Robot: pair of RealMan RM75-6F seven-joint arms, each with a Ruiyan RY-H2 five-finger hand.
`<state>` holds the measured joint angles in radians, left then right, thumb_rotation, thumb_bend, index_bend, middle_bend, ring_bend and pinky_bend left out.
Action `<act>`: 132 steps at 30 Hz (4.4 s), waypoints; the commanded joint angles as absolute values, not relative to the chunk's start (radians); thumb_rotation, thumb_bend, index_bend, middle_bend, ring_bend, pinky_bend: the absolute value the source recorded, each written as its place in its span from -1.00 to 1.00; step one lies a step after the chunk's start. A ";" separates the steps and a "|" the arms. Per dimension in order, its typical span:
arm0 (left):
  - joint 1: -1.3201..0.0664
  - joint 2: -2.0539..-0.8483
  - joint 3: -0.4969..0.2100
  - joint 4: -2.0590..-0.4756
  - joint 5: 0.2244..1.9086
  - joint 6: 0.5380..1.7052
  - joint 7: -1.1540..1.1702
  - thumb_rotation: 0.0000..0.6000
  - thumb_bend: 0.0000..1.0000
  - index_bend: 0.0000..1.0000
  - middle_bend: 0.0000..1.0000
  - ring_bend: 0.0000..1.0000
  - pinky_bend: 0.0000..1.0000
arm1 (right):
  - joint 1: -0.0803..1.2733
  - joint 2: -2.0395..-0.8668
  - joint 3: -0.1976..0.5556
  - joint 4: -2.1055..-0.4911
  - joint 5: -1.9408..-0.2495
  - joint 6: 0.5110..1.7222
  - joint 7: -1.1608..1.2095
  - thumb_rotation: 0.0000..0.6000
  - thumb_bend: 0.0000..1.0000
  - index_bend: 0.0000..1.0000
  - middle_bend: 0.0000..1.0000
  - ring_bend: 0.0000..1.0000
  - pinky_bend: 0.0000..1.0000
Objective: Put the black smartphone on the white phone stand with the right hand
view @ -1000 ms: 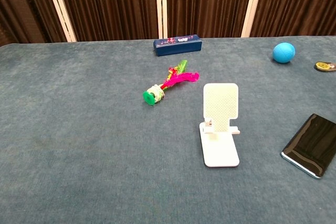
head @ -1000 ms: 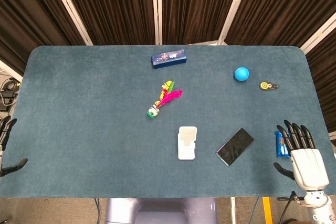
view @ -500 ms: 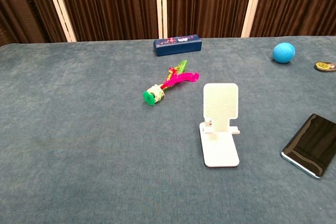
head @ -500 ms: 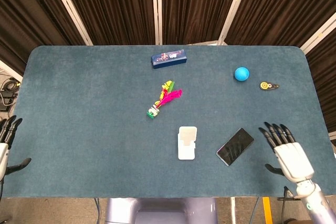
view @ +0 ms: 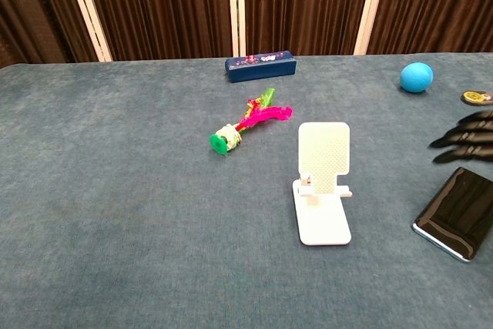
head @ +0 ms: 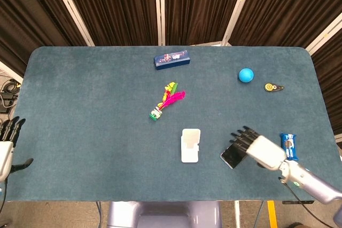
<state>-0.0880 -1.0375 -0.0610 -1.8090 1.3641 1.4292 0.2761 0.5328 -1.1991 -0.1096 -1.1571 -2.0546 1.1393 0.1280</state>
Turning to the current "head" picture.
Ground black smartphone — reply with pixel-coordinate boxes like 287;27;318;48
220;142;248;170

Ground dark curtain backdrop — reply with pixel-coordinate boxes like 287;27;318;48
0;0;342;139

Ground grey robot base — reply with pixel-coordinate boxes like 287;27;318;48
106;200;222;228

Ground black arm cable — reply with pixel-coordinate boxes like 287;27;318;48
278;176;315;205

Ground blue cookie packet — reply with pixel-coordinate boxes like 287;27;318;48
279;132;300;162

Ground yellow black correction tape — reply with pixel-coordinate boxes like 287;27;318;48
264;83;285;92

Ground colourful feather shuttlecock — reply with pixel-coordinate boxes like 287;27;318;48
149;81;186;121

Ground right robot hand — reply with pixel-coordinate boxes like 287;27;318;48
229;125;287;171

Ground blue ball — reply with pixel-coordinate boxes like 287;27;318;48
238;68;254;83

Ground dark blue printed box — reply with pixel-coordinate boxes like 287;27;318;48
153;50;191;70

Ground blue table mat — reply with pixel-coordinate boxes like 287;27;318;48
5;46;337;202

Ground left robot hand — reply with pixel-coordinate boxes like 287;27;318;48
0;116;34;183

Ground black cables on floor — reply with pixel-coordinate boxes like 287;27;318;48
0;77;22;114

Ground white phone stand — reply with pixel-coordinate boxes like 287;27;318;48
181;128;201;163

